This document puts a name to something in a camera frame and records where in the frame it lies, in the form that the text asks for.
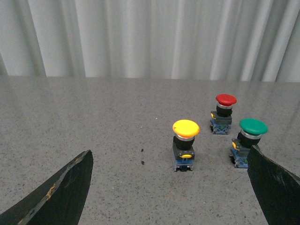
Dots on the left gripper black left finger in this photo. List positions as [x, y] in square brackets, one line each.
[59, 200]

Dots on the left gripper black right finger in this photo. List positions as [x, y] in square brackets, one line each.
[277, 189]

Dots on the yellow mushroom push button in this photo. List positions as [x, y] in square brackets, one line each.
[183, 151]

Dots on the red mushroom push button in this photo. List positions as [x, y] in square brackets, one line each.
[221, 118]

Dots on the white pleated curtain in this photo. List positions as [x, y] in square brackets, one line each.
[238, 40]

